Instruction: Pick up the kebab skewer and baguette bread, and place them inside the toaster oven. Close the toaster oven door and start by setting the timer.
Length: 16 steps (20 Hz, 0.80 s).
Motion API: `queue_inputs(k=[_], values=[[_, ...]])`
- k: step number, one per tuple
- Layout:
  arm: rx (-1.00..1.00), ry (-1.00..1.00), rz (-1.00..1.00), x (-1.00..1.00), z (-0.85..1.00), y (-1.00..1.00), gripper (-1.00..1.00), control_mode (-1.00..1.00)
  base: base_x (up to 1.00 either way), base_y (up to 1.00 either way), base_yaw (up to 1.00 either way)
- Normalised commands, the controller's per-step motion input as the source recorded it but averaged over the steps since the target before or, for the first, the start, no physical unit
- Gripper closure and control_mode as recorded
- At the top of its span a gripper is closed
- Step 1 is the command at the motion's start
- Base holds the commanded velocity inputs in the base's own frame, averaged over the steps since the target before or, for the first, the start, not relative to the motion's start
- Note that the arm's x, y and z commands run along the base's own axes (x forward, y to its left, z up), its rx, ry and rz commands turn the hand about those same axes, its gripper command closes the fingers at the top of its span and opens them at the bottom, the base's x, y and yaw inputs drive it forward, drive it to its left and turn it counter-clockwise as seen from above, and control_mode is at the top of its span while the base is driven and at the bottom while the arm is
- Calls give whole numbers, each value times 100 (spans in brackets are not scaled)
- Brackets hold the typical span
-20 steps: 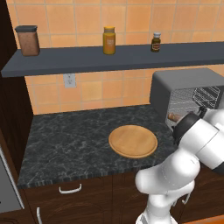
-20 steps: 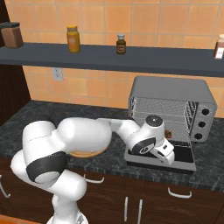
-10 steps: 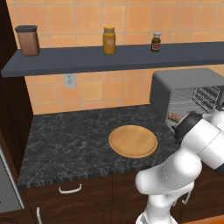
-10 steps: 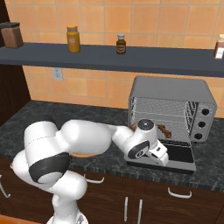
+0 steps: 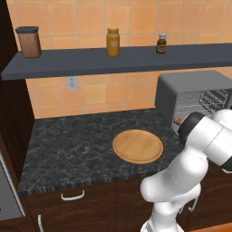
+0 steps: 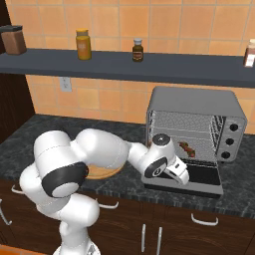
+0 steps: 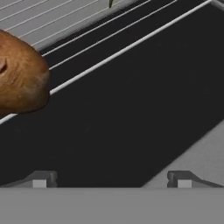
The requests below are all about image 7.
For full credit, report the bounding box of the brown baguette bread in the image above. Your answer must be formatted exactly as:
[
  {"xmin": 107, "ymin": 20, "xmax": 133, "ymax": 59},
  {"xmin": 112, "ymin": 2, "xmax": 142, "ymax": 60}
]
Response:
[{"xmin": 0, "ymin": 29, "xmax": 52, "ymax": 116}]

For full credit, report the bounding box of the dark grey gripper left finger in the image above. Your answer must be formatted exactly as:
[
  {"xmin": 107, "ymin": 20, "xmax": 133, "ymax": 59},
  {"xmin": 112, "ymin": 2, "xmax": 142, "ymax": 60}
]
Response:
[{"xmin": 0, "ymin": 170, "xmax": 59, "ymax": 188}]

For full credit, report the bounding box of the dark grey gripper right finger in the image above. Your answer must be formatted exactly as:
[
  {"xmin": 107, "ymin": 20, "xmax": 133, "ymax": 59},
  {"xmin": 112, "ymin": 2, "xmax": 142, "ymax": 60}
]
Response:
[{"xmin": 166, "ymin": 170, "xmax": 224, "ymax": 188}]

